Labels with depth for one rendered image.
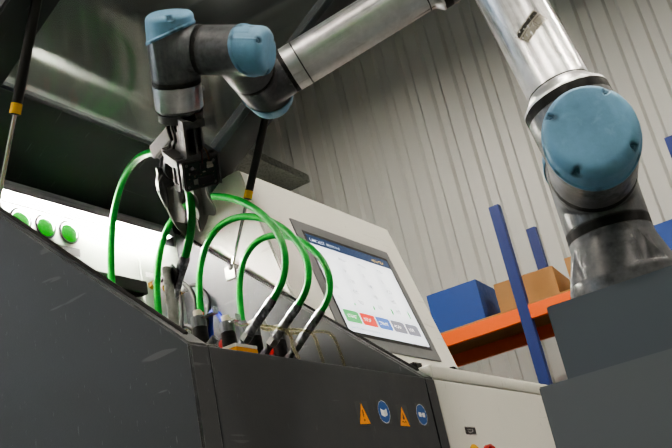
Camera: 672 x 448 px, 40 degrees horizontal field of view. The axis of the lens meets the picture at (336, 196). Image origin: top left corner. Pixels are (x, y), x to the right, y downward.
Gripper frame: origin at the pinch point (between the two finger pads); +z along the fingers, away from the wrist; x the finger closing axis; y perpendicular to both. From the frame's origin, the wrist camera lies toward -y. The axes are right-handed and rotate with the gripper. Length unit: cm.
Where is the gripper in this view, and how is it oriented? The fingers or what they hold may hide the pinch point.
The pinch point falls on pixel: (190, 224)
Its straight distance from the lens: 155.8
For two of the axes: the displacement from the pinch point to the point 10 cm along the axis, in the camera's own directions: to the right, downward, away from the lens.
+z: 0.6, 9.3, 3.7
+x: 8.5, -2.4, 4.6
